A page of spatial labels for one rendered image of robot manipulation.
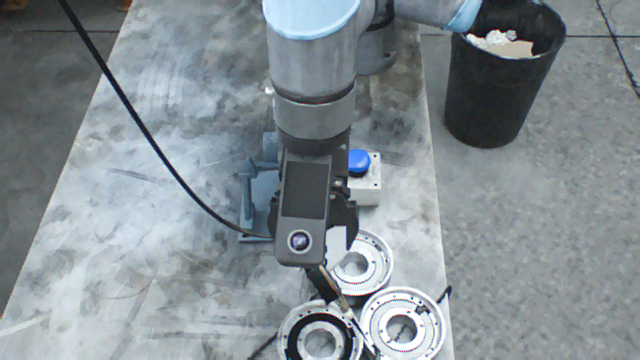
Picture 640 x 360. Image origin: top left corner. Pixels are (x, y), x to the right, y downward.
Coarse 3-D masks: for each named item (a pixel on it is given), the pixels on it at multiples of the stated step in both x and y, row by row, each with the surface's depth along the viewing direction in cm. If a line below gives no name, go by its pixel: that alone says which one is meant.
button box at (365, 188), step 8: (376, 160) 87; (368, 168) 87; (376, 168) 87; (352, 176) 85; (360, 176) 85; (368, 176) 86; (376, 176) 86; (352, 184) 85; (360, 184) 85; (368, 184) 85; (376, 184) 85; (352, 192) 85; (360, 192) 85; (368, 192) 85; (376, 192) 85; (360, 200) 86; (368, 200) 86; (376, 200) 86
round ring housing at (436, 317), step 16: (400, 288) 74; (368, 304) 73; (432, 304) 73; (368, 320) 73; (384, 320) 73; (400, 320) 75; (416, 320) 73; (432, 320) 73; (368, 336) 72; (384, 336) 72; (416, 336) 72; (368, 352) 71; (432, 352) 70
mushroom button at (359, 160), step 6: (354, 150) 85; (360, 150) 85; (354, 156) 84; (360, 156) 84; (366, 156) 84; (348, 162) 84; (354, 162) 83; (360, 162) 83; (366, 162) 84; (348, 168) 84; (354, 168) 83; (360, 168) 83; (366, 168) 84
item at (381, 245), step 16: (368, 240) 80; (384, 240) 79; (352, 256) 80; (368, 256) 79; (384, 256) 79; (336, 272) 77; (368, 272) 77; (384, 272) 77; (368, 288) 76; (384, 288) 76
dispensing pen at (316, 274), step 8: (312, 272) 65; (320, 272) 65; (312, 280) 65; (320, 280) 65; (320, 288) 65; (328, 288) 65; (328, 296) 66; (336, 296) 66; (336, 304) 68; (344, 304) 68; (344, 312) 68; (352, 312) 69; (352, 320) 69; (360, 328) 69
